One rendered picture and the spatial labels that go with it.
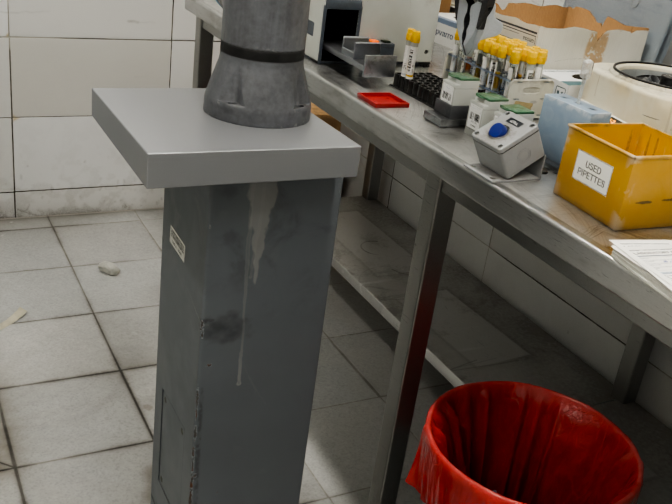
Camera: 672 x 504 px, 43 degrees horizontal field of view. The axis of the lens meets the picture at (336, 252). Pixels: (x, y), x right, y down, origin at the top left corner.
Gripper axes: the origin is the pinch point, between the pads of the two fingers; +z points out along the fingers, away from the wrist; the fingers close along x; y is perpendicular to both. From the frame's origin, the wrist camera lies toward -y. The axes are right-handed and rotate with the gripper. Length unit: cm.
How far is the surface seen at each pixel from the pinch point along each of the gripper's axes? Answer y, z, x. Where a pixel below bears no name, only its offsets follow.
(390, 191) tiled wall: 55, 70, 102
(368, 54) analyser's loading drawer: -2.6, 7.8, 26.6
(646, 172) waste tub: -0.9, 5.0, -44.0
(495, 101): 1.5, 6.4, -8.9
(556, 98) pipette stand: 4.2, 2.8, -19.5
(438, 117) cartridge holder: -3.5, 11.3, -1.3
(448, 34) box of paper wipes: 35, 10, 56
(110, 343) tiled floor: -38, 100, 82
